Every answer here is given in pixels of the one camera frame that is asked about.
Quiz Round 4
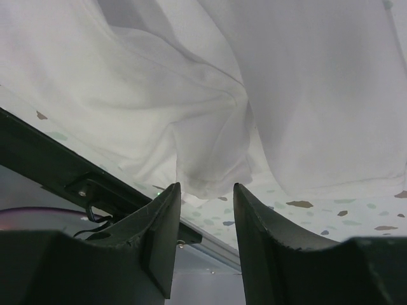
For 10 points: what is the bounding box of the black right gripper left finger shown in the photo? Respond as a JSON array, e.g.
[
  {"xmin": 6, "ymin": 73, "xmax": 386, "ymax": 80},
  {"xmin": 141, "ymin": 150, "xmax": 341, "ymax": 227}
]
[{"xmin": 1, "ymin": 183, "xmax": 181, "ymax": 304}]

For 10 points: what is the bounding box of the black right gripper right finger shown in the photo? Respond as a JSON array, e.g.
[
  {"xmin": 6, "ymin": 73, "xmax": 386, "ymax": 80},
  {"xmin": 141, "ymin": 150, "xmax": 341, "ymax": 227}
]
[{"xmin": 233, "ymin": 184, "xmax": 406, "ymax": 304}]

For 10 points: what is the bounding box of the white t shirt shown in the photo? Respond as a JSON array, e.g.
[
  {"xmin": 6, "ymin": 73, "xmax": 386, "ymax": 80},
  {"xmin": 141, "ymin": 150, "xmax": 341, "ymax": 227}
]
[{"xmin": 1, "ymin": 1, "xmax": 406, "ymax": 200}]

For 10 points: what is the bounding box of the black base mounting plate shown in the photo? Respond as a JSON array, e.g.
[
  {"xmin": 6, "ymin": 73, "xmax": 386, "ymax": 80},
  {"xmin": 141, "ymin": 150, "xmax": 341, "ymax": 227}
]
[{"xmin": 1, "ymin": 110, "xmax": 202, "ymax": 248}]

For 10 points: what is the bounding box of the aluminium frame rail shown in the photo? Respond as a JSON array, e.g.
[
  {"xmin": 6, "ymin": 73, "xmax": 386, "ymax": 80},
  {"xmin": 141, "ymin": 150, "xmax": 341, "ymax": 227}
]
[{"xmin": 179, "ymin": 217, "xmax": 241, "ymax": 273}]

